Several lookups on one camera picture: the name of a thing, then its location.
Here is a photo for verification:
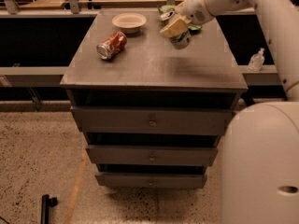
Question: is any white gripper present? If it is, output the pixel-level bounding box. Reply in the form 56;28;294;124
160;0;214;38

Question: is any white green 7up can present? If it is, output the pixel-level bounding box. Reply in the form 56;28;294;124
159;8;192;50

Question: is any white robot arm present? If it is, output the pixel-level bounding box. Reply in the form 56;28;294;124
161;0;299;224

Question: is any red crushed soda can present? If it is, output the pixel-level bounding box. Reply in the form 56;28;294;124
96;32;127;60

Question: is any green chip bag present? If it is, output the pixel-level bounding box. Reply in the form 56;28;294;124
158;5;202;32

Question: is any white paper bowl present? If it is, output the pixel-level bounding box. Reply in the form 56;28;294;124
112;13;147;34

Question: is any clear sanitizer pump bottle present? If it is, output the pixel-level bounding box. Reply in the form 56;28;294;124
248;48;264;72

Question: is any grey metal railing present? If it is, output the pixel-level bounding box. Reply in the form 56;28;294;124
0;0;299;89

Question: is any grey wooden drawer cabinet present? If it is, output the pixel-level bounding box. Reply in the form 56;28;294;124
61;9;247;175

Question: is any top grey drawer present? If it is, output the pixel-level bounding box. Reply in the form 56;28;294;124
71;106;232;135

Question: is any grey drawer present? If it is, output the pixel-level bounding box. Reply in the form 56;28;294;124
86;145;218;166
71;106;232;135
95;173;206;189

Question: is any middle grey drawer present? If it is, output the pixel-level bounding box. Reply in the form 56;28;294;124
86;145;218;166

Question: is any bottom grey drawer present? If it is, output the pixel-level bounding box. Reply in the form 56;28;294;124
95;173;206;189

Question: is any black object on floor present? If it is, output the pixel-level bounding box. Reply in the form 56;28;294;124
40;194;58;224

